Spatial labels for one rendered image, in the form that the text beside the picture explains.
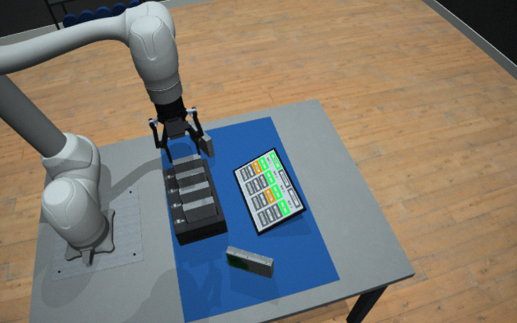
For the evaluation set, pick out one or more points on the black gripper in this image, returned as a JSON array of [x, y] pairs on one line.
[[171, 110]]

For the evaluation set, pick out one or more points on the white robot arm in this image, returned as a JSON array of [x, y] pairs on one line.
[[72, 206]]

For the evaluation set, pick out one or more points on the black-framed status screen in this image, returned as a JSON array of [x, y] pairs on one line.
[[268, 191]]

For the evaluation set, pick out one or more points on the blue mat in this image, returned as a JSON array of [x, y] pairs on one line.
[[208, 285]]

